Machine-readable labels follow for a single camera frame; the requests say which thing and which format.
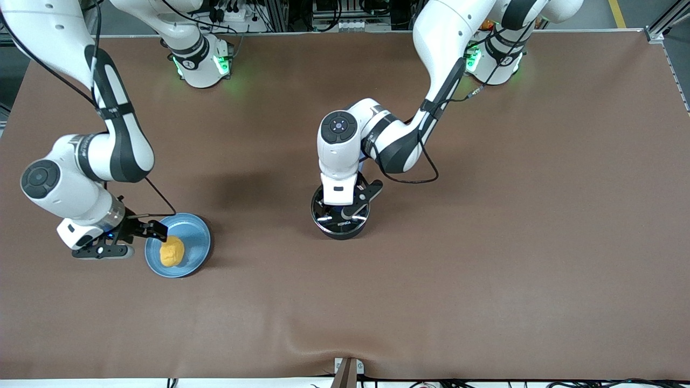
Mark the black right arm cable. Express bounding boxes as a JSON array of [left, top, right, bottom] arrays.
[[0, 0, 177, 224]]

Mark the yellow potato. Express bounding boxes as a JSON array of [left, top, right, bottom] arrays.
[[160, 237, 185, 267]]

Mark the black pot blue handle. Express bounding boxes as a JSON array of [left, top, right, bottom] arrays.
[[310, 155, 371, 240]]

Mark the metal table clamp bracket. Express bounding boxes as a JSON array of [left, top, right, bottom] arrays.
[[330, 357, 365, 388]]

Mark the brown table mat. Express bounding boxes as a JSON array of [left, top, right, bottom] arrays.
[[0, 30, 690, 380]]

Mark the glass lid blue knob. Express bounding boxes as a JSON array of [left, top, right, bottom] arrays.
[[313, 189, 370, 227]]

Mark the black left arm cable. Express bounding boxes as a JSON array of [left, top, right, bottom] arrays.
[[372, 22, 532, 185]]

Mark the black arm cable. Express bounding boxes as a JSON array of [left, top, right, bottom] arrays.
[[0, 0, 177, 224], [372, 22, 532, 185]]

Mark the aluminium frame profile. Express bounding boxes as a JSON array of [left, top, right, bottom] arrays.
[[644, 0, 690, 44]]

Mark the grey control box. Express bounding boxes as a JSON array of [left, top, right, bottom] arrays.
[[312, 0, 368, 31]]

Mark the blue round plate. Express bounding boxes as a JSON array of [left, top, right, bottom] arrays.
[[144, 213, 212, 279]]

